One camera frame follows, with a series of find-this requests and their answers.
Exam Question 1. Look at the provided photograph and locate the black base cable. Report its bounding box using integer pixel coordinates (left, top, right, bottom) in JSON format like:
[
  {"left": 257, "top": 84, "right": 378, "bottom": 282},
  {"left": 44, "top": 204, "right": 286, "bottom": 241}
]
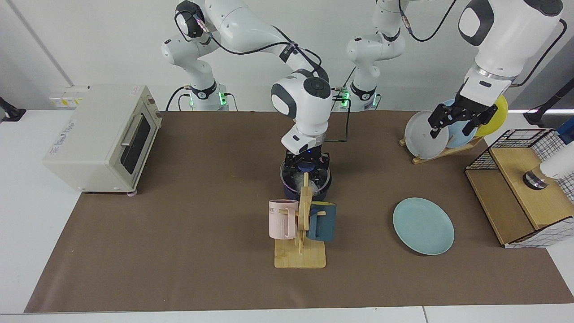
[
  {"left": 165, "top": 84, "right": 238, "bottom": 112},
  {"left": 332, "top": 67, "right": 357, "bottom": 112}
]

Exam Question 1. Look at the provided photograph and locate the pink cup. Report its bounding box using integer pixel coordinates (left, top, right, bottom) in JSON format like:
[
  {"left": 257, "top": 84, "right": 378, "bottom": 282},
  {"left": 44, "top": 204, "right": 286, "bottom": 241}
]
[{"left": 269, "top": 199, "right": 299, "bottom": 240}]

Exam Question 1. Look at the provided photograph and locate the brown table cloth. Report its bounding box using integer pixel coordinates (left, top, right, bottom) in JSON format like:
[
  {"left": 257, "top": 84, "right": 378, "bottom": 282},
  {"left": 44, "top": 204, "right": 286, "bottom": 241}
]
[{"left": 25, "top": 111, "right": 574, "bottom": 313}]

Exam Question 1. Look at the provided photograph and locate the yellow plate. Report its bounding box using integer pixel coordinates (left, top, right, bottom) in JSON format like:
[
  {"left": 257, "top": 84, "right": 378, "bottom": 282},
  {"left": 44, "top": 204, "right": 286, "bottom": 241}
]
[{"left": 474, "top": 93, "right": 509, "bottom": 137}]

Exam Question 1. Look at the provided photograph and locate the pale toaster oven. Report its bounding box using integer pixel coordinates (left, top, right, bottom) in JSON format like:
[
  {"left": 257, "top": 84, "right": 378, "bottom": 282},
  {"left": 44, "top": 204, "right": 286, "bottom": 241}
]
[{"left": 43, "top": 84, "right": 163, "bottom": 197}]

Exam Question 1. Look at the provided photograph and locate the white cylindrical device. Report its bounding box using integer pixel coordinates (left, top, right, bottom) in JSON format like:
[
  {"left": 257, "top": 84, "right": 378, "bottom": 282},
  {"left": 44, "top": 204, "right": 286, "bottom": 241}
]
[{"left": 522, "top": 153, "right": 574, "bottom": 191}]

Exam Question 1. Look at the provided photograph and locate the glass lid with blue knob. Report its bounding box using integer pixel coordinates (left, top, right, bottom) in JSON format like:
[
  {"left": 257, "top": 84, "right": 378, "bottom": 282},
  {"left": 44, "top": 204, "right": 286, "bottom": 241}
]
[{"left": 279, "top": 157, "right": 332, "bottom": 196}]

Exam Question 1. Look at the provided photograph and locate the black pan with blue handle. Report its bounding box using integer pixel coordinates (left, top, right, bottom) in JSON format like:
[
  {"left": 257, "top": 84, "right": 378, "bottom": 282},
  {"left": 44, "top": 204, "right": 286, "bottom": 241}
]
[{"left": 282, "top": 176, "right": 333, "bottom": 201}]

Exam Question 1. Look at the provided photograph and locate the dark teal cup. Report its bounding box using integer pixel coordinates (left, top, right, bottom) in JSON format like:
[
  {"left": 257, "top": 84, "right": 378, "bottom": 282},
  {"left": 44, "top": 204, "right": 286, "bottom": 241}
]
[{"left": 307, "top": 201, "right": 337, "bottom": 243}]

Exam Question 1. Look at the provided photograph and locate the wooden cup stand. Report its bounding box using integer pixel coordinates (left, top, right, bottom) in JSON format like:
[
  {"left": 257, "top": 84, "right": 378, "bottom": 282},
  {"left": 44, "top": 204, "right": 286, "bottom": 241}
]
[{"left": 274, "top": 172, "right": 327, "bottom": 269}]

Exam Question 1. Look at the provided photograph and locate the light blue plate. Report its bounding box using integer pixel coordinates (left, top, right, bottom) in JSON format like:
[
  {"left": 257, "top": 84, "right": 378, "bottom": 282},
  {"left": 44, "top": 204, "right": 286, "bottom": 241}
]
[{"left": 440, "top": 99, "right": 479, "bottom": 149}]

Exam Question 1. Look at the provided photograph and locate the white wall socket strip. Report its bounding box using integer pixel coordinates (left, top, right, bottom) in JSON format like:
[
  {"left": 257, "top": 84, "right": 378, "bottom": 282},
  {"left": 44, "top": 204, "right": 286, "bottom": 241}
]
[{"left": 48, "top": 85, "right": 90, "bottom": 108}]

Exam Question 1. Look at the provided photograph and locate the light green plate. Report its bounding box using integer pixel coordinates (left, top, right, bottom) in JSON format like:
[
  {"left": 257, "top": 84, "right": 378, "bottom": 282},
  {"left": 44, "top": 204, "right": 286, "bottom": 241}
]
[{"left": 393, "top": 197, "right": 455, "bottom": 256}]

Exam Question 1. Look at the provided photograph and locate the black clamp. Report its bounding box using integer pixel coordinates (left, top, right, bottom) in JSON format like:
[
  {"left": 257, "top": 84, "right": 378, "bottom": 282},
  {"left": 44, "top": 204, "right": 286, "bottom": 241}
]
[{"left": 0, "top": 96, "right": 26, "bottom": 122}]

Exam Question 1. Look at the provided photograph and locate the pale grey plate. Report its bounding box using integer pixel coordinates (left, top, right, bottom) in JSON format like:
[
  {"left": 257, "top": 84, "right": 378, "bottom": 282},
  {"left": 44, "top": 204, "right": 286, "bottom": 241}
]
[{"left": 404, "top": 110, "right": 449, "bottom": 160}]

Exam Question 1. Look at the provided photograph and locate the wooden plate rack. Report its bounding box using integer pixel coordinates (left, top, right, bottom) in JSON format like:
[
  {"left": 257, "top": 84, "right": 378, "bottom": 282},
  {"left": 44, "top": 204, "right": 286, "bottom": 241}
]
[{"left": 399, "top": 136, "right": 485, "bottom": 165}]

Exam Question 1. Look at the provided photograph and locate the wire basket with wooden floor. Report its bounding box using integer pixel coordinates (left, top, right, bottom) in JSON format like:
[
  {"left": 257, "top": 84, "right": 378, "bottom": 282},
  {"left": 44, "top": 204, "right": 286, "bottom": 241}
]
[{"left": 465, "top": 128, "right": 574, "bottom": 249}]

